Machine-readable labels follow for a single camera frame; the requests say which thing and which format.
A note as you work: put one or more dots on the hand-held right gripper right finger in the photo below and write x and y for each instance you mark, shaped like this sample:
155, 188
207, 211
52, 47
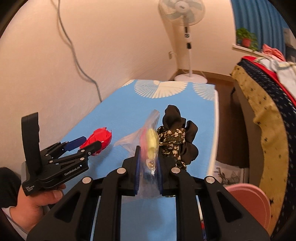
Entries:
159, 176

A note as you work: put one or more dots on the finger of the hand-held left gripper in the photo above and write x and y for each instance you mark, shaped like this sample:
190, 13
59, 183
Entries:
91, 149
75, 142

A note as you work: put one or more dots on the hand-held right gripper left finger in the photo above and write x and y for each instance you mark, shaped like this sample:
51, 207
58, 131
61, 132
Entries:
138, 171

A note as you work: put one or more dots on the red wrapper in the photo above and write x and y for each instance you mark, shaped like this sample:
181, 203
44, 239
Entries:
101, 136

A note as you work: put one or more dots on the clear plastic bag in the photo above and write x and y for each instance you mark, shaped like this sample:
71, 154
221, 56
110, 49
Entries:
150, 141

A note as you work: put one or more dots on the person's left forearm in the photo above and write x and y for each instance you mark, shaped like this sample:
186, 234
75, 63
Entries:
11, 220

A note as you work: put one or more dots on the person's left hand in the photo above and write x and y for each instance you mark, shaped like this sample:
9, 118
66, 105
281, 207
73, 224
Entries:
30, 208

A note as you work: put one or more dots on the person's black clothing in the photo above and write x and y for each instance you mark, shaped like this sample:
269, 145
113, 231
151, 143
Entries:
9, 185

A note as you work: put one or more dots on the blue patterned tablecloth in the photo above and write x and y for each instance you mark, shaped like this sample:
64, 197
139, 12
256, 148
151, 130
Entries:
129, 109

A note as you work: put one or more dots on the black cloth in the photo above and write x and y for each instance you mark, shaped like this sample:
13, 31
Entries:
173, 115

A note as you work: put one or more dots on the white printed carton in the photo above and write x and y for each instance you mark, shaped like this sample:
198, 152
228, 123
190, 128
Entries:
229, 171

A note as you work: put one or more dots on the yellow bed skirt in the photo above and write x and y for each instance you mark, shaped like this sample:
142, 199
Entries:
270, 139

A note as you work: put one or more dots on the white windowsill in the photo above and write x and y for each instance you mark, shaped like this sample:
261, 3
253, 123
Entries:
240, 48

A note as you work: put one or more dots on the red bed sheet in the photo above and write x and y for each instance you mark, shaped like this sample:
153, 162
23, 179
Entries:
289, 92

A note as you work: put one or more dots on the potted green plant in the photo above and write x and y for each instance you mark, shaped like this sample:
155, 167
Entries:
246, 42

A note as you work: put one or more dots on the light blue plaid quilt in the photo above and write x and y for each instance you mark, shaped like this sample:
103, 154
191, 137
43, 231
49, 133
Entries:
284, 74

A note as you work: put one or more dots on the white standing fan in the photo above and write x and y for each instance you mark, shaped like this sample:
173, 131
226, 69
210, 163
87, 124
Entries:
182, 11

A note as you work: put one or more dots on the pink cloth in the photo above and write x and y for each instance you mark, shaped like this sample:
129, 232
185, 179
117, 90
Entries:
274, 52

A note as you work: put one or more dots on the blue curtain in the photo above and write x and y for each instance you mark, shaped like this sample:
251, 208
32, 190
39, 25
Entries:
261, 18

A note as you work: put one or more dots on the grey bed frame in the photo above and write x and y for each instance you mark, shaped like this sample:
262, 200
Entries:
245, 129

